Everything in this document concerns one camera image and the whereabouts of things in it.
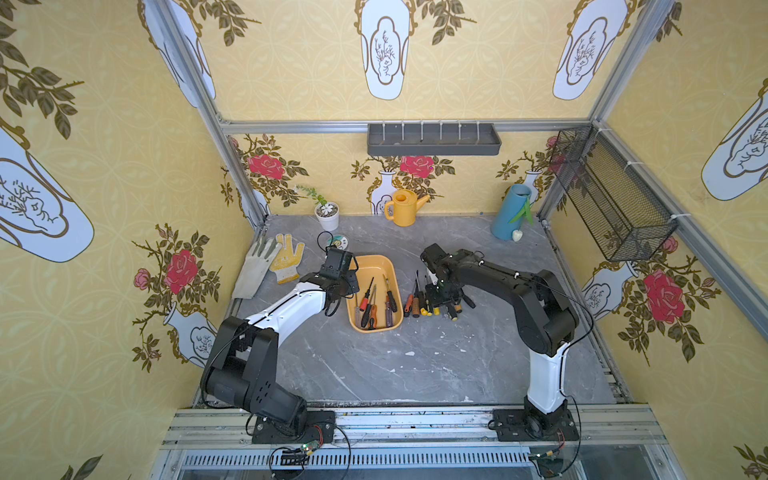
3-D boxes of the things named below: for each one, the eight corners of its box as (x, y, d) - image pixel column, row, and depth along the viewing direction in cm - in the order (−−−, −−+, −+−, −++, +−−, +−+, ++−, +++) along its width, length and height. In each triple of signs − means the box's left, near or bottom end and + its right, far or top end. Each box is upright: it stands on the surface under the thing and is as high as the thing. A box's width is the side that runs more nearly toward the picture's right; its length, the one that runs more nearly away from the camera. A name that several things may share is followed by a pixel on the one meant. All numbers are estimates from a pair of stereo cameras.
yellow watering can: (386, 223, 123) (386, 201, 113) (404, 204, 130) (405, 182, 121) (407, 234, 119) (409, 212, 110) (424, 213, 126) (427, 192, 117)
